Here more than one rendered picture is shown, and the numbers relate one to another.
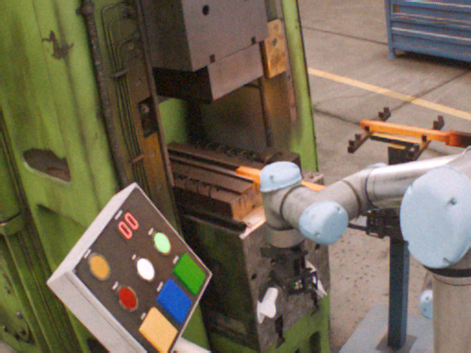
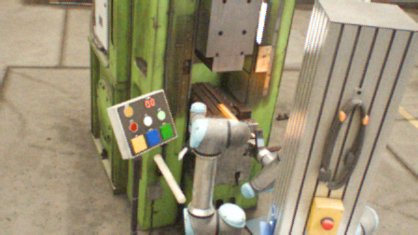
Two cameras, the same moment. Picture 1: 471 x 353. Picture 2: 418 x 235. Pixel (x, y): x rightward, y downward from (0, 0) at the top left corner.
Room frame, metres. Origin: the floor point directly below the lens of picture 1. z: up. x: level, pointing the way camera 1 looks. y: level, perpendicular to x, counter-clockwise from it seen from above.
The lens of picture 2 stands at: (-0.89, -0.77, 2.38)
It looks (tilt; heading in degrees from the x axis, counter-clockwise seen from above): 29 degrees down; 18
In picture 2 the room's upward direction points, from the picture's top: 7 degrees clockwise
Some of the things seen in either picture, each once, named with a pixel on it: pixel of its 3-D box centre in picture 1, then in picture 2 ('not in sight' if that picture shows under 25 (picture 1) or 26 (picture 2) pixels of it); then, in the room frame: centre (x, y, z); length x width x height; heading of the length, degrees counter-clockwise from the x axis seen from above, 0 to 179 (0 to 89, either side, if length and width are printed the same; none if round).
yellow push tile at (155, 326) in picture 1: (157, 331); (138, 144); (0.99, 0.20, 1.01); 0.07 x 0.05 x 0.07; 160
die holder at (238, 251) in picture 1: (224, 242); (210, 133); (1.77, 0.06, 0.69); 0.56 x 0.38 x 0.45; 45
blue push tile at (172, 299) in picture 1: (173, 301); (152, 137); (1.08, 0.17, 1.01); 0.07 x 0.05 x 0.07; 160
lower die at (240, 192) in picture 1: (200, 177); (207, 101); (1.73, 0.10, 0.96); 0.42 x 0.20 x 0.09; 45
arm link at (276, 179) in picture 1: (282, 195); (198, 115); (1.06, -0.08, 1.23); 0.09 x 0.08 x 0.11; 27
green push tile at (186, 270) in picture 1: (188, 275); (166, 131); (1.17, 0.13, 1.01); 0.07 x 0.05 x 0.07; 160
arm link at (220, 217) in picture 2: not in sight; (229, 222); (0.67, -0.42, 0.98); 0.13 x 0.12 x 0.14; 117
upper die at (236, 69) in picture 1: (179, 63); (214, 49); (1.73, 0.10, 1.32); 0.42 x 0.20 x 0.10; 45
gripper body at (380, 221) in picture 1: (389, 218); (257, 149); (1.30, -0.36, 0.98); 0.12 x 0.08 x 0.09; 45
